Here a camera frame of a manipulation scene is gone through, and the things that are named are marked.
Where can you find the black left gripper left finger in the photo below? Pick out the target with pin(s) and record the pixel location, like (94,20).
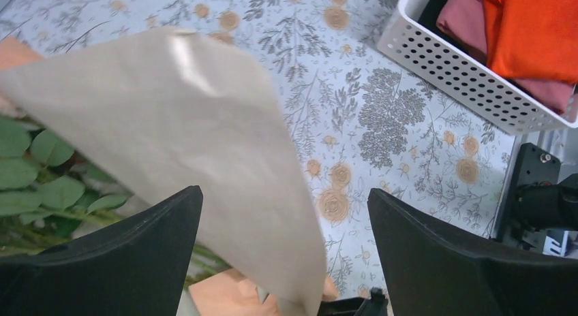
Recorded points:
(136,266)

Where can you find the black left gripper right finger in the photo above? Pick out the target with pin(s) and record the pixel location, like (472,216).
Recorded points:
(434,268)

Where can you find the pile of fake flowers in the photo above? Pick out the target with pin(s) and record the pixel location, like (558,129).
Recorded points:
(50,193)

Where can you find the peach wrapping paper sheet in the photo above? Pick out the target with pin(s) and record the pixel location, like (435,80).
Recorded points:
(168,108)

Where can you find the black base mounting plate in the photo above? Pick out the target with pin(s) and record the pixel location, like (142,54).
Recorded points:
(538,208)

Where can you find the floral patterned tablecloth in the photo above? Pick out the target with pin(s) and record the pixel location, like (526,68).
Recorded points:
(358,120)

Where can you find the white plastic basket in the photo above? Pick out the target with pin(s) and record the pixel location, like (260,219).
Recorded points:
(463,78)

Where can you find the pink cloth in basket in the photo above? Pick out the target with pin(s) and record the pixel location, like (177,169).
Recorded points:
(464,21)

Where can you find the orange folded cloth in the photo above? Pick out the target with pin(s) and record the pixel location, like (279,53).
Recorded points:
(534,39)

